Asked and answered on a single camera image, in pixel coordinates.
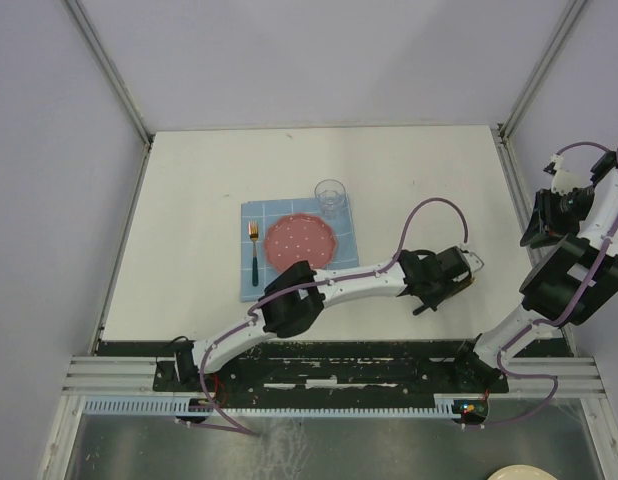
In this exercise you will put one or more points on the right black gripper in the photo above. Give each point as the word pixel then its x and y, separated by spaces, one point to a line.
pixel 545 228

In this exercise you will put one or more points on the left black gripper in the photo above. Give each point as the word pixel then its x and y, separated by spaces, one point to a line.
pixel 431 301

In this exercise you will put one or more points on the green handled gold knife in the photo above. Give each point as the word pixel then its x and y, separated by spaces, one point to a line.
pixel 467 281

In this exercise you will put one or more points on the clear plastic cup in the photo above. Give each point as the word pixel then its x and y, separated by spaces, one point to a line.
pixel 331 197

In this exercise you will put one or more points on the pink dotted plate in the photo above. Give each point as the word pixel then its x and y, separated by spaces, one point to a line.
pixel 299 237

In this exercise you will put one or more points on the green handled gold fork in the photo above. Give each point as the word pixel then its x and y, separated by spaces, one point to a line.
pixel 253 232

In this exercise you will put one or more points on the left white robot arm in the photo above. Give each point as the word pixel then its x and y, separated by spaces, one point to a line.
pixel 294 300

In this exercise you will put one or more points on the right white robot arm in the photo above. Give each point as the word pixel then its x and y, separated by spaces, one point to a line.
pixel 576 277

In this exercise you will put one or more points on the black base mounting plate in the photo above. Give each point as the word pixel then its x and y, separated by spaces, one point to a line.
pixel 312 374

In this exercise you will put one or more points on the cream plate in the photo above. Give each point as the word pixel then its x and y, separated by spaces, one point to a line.
pixel 521 472

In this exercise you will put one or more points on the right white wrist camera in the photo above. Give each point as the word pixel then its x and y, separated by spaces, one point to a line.
pixel 562 181

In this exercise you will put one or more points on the right aluminium frame post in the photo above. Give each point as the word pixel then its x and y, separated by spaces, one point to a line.
pixel 563 30

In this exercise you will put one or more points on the aluminium frame post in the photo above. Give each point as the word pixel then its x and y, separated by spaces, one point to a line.
pixel 88 32
pixel 563 30

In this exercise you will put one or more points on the light blue cable duct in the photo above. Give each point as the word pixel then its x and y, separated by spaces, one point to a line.
pixel 186 406

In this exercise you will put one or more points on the left aluminium frame post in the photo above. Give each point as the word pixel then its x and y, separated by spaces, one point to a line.
pixel 88 32

